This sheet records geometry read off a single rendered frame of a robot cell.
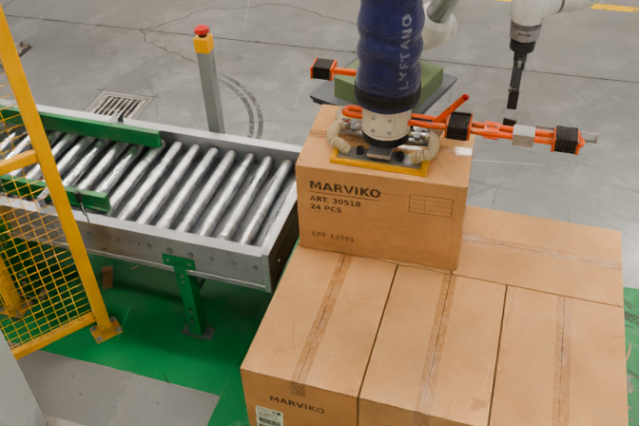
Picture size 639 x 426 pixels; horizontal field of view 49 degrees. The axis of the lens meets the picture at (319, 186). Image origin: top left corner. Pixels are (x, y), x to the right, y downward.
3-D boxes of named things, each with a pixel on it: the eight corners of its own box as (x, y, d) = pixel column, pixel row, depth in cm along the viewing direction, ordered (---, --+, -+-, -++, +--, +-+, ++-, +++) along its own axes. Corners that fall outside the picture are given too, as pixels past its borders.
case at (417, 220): (300, 246, 269) (294, 164, 244) (324, 182, 299) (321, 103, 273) (456, 270, 257) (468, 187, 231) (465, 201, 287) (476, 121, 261)
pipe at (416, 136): (330, 151, 243) (330, 138, 239) (347, 112, 262) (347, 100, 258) (427, 165, 235) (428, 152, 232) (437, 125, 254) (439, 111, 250)
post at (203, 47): (220, 208, 370) (192, 38, 307) (224, 200, 375) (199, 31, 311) (231, 210, 369) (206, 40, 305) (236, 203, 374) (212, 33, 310)
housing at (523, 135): (511, 145, 232) (513, 134, 229) (512, 134, 237) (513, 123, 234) (532, 148, 230) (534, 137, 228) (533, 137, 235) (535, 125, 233)
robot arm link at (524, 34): (510, 25, 206) (507, 43, 210) (541, 29, 204) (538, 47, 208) (512, 11, 213) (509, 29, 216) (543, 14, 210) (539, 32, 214)
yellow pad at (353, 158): (329, 163, 244) (328, 151, 241) (336, 146, 251) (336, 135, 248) (425, 177, 236) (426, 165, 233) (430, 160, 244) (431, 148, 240)
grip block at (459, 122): (443, 139, 236) (445, 125, 232) (447, 123, 243) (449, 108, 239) (468, 143, 234) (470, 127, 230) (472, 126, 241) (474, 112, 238)
